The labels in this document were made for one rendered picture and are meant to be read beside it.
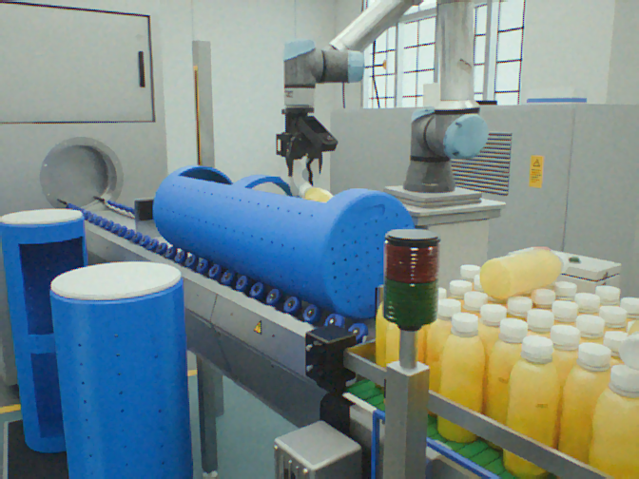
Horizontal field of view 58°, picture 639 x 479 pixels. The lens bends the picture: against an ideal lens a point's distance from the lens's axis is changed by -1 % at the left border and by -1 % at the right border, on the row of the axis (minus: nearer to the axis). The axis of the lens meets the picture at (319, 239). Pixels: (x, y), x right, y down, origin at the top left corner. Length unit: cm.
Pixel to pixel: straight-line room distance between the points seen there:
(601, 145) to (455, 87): 143
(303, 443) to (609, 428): 48
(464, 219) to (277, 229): 57
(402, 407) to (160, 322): 71
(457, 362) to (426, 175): 85
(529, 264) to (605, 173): 191
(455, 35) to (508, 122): 145
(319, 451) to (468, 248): 87
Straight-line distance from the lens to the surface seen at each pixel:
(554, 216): 278
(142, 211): 231
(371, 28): 159
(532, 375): 84
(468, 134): 154
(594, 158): 285
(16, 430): 275
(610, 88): 386
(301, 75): 139
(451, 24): 155
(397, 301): 66
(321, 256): 117
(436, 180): 166
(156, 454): 141
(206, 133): 257
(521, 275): 101
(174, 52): 632
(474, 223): 168
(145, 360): 131
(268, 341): 142
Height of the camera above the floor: 139
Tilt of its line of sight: 12 degrees down
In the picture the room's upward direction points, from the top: straight up
